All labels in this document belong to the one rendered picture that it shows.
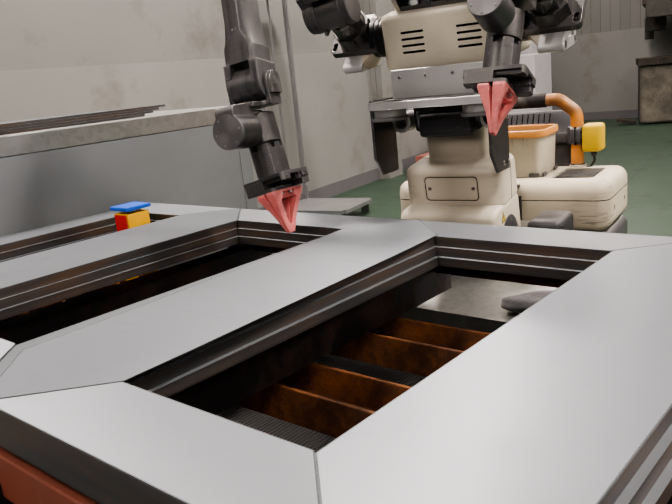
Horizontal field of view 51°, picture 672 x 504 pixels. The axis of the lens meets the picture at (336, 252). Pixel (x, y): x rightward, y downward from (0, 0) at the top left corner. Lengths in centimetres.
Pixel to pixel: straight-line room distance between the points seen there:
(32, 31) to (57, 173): 286
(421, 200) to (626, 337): 97
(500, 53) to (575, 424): 76
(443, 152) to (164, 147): 69
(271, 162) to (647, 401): 78
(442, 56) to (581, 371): 102
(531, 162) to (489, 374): 124
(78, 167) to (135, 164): 15
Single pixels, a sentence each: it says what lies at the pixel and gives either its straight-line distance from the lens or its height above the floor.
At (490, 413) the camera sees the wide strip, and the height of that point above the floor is 86.
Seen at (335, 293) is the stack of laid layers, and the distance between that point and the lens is 90.
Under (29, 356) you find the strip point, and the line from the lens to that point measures 81.
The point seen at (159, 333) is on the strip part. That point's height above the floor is 86.
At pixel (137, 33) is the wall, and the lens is 499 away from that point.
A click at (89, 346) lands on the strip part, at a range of 80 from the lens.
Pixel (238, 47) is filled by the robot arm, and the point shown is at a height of 116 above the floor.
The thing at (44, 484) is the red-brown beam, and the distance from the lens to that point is 67.
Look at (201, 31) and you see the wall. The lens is 544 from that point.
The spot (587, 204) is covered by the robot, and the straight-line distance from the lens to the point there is 174.
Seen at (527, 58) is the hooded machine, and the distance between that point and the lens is 963.
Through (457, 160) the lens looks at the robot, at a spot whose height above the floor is 90.
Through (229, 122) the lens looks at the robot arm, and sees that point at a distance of 114.
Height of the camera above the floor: 111
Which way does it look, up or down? 14 degrees down
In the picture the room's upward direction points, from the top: 6 degrees counter-clockwise
